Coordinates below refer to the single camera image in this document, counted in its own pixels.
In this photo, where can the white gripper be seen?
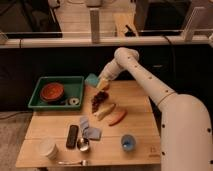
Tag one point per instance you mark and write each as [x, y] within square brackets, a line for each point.
[110, 72]

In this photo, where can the teal green sponge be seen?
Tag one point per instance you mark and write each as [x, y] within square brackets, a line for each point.
[92, 80]

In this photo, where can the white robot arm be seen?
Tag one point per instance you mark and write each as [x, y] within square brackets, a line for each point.
[186, 130]

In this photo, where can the red bowl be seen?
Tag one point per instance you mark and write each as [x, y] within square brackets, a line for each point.
[52, 92]

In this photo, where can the blue small bowl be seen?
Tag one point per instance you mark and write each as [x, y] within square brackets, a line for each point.
[128, 142]

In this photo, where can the dark grape bunch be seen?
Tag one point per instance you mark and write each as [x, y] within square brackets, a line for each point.
[98, 99]

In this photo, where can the yellow banana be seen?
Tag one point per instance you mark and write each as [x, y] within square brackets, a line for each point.
[104, 111]

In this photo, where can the green plastic tray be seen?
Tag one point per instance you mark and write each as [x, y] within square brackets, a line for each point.
[73, 87]

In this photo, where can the orange carrot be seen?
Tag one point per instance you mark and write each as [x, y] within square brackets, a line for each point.
[118, 118]

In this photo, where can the white tape roll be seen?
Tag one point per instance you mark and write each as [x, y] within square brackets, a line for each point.
[73, 101]

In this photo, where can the blue crumpled cloth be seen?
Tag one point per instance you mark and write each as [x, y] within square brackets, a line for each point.
[89, 132]

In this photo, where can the metal measuring cup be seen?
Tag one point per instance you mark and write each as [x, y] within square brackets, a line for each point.
[83, 144]

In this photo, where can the black remote control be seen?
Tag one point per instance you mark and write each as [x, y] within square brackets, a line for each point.
[72, 136]

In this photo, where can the silver fork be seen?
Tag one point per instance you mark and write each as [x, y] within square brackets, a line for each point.
[82, 163]

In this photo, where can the white stacked cups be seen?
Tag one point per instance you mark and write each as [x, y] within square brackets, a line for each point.
[48, 148]

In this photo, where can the grey vertical post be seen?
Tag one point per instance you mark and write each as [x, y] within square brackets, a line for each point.
[95, 26]

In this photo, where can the white horizontal rail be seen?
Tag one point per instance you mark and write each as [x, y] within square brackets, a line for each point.
[104, 41]

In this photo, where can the grey slanted post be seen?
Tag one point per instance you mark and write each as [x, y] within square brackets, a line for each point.
[192, 23]

